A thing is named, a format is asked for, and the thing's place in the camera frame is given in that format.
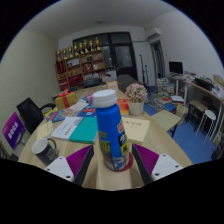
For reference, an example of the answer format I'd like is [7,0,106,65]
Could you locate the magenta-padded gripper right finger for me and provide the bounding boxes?
[131,143,184,186]

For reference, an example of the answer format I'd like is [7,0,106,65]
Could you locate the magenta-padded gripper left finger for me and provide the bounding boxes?
[44,144,95,187]

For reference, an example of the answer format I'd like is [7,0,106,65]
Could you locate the blue drink bottle white cap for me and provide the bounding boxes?
[92,89,131,172]

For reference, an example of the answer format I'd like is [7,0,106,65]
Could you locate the dark mug white inside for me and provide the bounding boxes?
[31,137,60,167]

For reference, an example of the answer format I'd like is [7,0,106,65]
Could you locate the flat round red coaster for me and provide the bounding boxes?
[105,152,134,173]

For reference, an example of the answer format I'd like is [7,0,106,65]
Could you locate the white printed booklet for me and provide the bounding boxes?
[50,116,84,141]

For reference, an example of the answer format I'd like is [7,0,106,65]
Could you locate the small pale yellow book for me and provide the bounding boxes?
[35,120,54,141]

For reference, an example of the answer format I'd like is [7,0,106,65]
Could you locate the low wooden side table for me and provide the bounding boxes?
[151,109,183,138]

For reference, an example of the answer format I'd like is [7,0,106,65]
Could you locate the blue fan-shaped leaflet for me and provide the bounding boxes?
[45,109,67,123]

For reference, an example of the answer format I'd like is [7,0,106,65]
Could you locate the purple sign board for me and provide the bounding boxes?
[1,111,26,150]

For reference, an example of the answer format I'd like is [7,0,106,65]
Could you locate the black office chair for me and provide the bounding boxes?
[16,97,57,134]

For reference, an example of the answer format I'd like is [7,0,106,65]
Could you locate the gold gift box red ribbon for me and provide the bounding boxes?
[54,89,78,111]

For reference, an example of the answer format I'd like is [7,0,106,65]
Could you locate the white round stool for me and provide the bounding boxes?
[194,109,217,141]

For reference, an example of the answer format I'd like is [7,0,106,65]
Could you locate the orange book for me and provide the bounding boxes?
[116,98,130,116]

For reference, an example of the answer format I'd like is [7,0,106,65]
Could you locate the pink flowers in white pot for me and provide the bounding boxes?
[124,83,149,117]

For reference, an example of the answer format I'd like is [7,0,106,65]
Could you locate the pile of books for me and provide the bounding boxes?
[154,78,181,108]

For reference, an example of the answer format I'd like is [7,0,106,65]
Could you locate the long wooden side desk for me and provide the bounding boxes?
[166,74,224,134]

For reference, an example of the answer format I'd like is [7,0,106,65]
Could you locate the small beige box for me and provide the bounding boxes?
[106,80,119,91]

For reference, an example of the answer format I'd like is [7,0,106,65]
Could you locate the black tripod stand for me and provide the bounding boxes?
[139,54,150,84]

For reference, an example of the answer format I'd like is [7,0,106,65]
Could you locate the black computer monitor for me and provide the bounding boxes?
[168,61,184,76]

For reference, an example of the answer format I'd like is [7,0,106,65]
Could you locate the wooden shelf unit with trophies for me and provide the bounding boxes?
[54,37,107,91]

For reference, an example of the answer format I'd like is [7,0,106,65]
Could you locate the black framed glass door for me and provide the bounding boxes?
[72,31,138,83]

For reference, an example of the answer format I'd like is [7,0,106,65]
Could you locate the white air conditioner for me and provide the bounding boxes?
[145,27,162,40]

